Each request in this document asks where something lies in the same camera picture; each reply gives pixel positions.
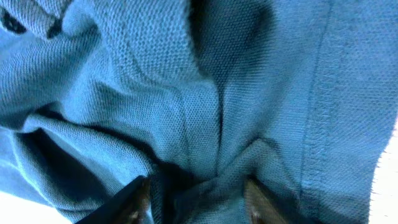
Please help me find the blue polo shirt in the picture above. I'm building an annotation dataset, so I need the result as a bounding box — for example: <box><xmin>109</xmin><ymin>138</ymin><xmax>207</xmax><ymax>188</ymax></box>
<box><xmin>1</xmin><ymin>0</ymin><xmax>397</xmax><ymax>223</ymax></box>

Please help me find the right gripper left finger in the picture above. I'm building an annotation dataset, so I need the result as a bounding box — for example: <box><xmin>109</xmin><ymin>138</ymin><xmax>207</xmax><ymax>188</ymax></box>
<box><xmin>76</xmin><ymin>175</ymin><xmax>150</xmax><ymax>224</ymax></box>

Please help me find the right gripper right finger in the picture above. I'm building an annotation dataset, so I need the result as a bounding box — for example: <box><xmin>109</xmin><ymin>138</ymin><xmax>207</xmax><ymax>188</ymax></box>
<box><xmin>243</xmin><ymin>179</ymin><xmax>288</xmax><ymax>224</ymax></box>

